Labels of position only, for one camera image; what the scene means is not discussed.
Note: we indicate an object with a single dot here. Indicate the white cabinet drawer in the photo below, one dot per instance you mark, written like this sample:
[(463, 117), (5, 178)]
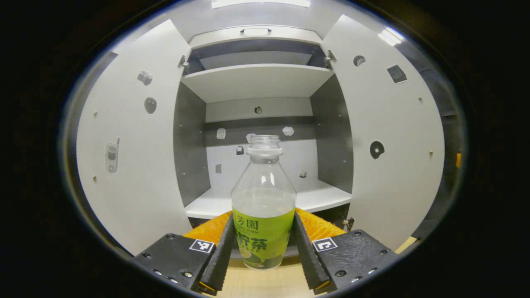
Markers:
[(215, 39)]

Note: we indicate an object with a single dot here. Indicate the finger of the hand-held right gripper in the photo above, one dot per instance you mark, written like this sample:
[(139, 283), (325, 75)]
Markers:
[(458, 160)]

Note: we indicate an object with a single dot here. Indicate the white cabinet door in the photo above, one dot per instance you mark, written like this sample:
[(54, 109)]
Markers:
[(136, 186), (397, 186)]

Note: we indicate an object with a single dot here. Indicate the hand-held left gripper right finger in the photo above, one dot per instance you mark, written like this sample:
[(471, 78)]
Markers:
[(306, 256)]

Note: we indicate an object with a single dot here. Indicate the black backdrop cloth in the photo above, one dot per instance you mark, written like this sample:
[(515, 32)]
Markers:
[(449, 136)]

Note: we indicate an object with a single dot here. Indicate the clear green label bottle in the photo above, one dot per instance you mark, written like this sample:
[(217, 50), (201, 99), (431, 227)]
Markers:
[(263, 198)]

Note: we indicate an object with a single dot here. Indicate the grey white cabinet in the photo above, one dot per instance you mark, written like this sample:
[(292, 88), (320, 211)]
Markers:
[(256, 82)]

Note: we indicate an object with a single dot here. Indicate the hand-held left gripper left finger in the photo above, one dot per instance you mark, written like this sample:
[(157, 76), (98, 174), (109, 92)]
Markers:
[(223, 256)]

